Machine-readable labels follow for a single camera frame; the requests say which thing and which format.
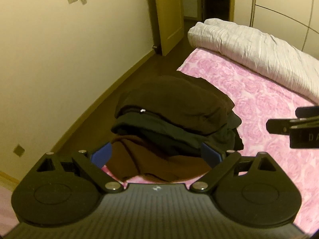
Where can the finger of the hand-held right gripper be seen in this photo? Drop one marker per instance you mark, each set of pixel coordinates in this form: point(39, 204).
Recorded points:
point(307, 112)
point(278, 126)

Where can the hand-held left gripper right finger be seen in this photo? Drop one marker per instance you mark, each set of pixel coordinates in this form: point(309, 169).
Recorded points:
point(210, 155)

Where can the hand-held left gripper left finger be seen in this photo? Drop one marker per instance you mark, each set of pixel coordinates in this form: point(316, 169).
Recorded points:
point(102, 155)

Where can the dark brown garment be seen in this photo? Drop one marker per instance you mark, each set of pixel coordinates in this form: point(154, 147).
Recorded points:
point(174, 99)

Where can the pink floral blanket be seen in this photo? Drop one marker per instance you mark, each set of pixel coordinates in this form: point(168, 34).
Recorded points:
point(261, 99)

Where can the reddish brown garment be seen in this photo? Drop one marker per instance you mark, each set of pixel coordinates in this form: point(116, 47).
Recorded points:
point(149, 159)

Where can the black garment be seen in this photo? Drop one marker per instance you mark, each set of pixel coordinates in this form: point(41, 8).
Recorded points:
point(154, 132)

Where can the white quilt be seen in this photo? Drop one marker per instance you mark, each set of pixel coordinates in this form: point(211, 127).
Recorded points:
point(249, 47)

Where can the door stopper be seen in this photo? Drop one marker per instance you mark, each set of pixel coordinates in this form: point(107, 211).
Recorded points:
point(155, 48)

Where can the wooden door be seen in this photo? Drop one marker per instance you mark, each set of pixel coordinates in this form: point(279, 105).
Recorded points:
point(169, 17)

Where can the gold wall socket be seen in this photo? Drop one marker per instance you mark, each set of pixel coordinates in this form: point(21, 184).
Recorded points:
point(19, 150)

